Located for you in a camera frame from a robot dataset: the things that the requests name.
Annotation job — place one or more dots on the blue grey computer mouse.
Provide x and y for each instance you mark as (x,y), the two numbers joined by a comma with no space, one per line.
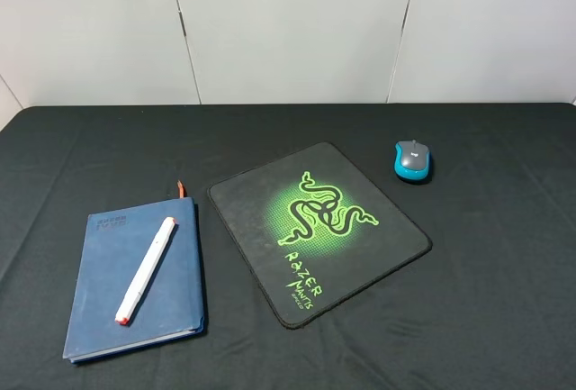
(412,162)

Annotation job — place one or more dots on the white marker pen orange caps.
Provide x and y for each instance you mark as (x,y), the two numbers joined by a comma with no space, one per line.
(145,271)

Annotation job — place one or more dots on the black Razer mouse pad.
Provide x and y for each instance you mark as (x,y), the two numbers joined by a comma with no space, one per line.
(314,231)

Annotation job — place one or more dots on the blue hardcover notebook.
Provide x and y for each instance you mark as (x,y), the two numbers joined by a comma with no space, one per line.
(172,306)

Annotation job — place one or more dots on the black tablecloth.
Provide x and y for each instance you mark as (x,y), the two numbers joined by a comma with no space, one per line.
(491,306)

